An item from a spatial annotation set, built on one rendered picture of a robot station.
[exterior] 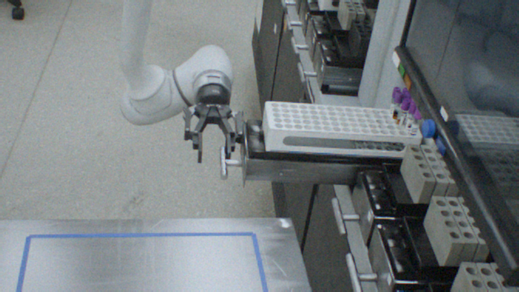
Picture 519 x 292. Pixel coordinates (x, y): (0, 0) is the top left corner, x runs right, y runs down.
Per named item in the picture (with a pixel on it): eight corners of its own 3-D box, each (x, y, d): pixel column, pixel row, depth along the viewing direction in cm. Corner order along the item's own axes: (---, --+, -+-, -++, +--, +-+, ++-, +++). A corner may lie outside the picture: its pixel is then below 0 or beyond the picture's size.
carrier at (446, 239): (454, 273, 105) (465, 244, 102) (441, 272, 105) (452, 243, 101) (433, 223, 115) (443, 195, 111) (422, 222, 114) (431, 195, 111)
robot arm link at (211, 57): (242, 95, 162) (193, 117, 164) (239, 65, 174) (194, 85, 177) (221, 59, 156) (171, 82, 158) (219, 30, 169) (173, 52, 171)
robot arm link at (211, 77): (233, 71, 158) (234, 83, 153) (229, 104, 163) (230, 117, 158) (194, 68, 157) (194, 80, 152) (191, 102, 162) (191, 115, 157)
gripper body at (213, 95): (195, 83, 152) (195, 104, 145) (232, 86, 153) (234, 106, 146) (192, 111, 157) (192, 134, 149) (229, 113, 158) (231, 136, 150)
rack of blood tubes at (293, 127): (402, 136, 140) (410, 110, 137) (415, 164, 132) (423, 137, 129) (261, 127, 137) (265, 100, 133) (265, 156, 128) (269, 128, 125)
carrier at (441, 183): (440, 211, 118) (449, 183, 114) (429, 210, 118) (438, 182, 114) (422, 171, 127) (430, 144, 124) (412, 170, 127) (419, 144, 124)
